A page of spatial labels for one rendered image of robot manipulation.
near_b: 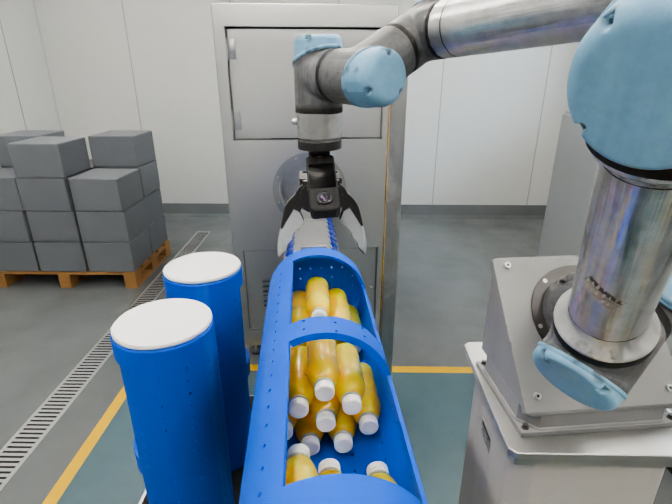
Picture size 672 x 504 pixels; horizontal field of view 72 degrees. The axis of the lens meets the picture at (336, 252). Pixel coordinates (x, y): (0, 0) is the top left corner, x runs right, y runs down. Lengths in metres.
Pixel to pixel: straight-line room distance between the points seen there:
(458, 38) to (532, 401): 0.57
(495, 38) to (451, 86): 4.98
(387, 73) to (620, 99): 0.33
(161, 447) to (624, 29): 1.43
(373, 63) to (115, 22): 5.48
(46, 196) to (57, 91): 2.36
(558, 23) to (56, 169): 3.84
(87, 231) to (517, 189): 4.62
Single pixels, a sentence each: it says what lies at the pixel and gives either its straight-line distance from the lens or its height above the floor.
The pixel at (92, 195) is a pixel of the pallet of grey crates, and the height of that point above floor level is 0.80.
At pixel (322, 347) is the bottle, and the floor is 1.17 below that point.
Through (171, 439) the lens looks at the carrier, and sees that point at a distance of 1.51.
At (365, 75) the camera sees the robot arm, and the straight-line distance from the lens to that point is 0.62.
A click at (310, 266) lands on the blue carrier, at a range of 1.35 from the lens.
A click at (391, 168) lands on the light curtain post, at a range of 1.85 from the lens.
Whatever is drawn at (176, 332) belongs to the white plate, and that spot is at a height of 1.04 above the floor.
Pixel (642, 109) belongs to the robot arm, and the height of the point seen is 1.69.
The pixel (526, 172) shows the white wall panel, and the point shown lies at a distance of 6.00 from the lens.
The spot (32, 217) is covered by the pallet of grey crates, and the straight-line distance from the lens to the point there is 4.37.
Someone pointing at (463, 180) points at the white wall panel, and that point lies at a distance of 5.80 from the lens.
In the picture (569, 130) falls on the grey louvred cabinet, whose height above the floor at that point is 1.33.
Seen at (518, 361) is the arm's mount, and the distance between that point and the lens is 0.86.
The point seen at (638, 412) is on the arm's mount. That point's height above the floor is 1.18.
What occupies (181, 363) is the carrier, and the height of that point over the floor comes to 0.97.
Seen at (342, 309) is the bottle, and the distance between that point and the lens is 1.22.
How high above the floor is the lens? 1.72
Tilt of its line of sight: 22 degrees down
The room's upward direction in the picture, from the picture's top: straight up
